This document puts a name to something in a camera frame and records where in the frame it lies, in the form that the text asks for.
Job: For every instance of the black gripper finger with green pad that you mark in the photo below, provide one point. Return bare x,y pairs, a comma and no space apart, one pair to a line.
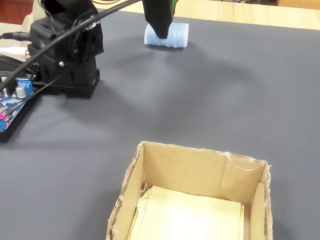
160,17

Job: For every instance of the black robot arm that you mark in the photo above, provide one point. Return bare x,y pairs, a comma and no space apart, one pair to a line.
72,62

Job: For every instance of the open cardboard box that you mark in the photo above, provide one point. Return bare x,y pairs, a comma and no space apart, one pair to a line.
185,170

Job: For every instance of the dark grey table mat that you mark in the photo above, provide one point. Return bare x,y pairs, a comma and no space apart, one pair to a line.
200,100

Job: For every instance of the blue circuit board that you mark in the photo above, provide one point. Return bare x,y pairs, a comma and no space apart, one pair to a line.
10,105

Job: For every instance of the black circuit board tray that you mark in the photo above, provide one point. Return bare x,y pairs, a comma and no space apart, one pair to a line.
7,137

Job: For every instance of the pale yellow paper stack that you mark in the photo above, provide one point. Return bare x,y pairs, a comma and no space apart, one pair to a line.
190,217

